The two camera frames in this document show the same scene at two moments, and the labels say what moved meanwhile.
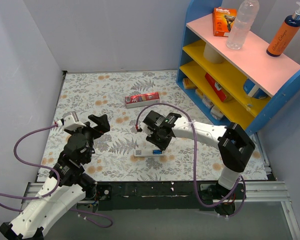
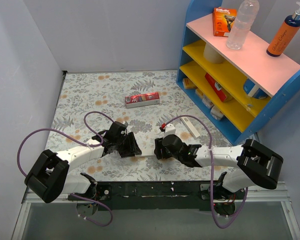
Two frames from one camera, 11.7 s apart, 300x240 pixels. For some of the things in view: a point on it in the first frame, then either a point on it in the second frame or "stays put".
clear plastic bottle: (249, 10) stays put
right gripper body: (154, 136) → (160, 149)
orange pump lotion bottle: (287, 32) stays put
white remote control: (148, 153) stays put
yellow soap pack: (188, 84) stays put
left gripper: (91, 128) → (126, 145)
